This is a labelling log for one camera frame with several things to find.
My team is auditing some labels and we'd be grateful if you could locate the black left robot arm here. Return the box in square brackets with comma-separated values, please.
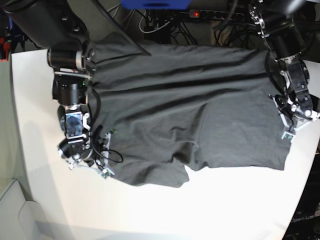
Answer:
[248, 0, 320, 122]

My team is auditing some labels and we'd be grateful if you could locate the black power strip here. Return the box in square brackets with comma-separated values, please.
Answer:
[188, 9, 245, 22]

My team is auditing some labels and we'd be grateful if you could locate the black cable bundle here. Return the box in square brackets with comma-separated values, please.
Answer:
[137, 9, 266, 48]

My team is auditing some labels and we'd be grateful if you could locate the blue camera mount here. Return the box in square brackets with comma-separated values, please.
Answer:
[121, 0, 191, 10]

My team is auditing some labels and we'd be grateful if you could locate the white camera bracket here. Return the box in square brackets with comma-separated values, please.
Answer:
[67, 125, 115, 179]
[268, 94, 320, 143]

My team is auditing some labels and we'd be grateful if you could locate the dark grey t-shirt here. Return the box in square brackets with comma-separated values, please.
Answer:
[93, 33, 290, 188]

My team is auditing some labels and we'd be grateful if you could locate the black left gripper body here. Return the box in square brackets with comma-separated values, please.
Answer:
[284, 104, 314, 125]

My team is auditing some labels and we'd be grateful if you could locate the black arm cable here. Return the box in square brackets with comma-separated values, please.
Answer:
[92, 0, 152, 57]

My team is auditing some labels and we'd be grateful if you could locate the red clamp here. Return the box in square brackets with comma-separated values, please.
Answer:
[0, 37, 11, 62]

